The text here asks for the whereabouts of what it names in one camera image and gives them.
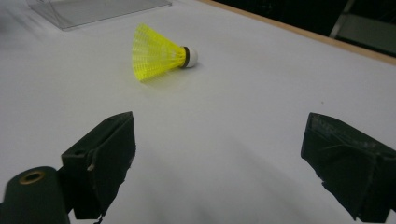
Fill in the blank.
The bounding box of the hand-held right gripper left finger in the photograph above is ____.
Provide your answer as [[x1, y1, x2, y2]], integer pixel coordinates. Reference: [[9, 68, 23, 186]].
[[61, 110, 137, 220]]

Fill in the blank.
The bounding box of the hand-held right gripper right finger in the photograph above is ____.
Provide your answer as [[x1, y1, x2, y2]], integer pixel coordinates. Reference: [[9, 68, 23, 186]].
[[300, 112, 396, 224]]

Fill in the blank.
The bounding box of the yellow plastic shuttlecock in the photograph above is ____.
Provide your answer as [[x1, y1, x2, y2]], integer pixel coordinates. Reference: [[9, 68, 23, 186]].
[[131, 22, 199, 82]]

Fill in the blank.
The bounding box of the clear plastic box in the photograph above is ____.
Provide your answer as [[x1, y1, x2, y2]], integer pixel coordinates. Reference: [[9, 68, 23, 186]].
[[26, 0, 173, 32]]

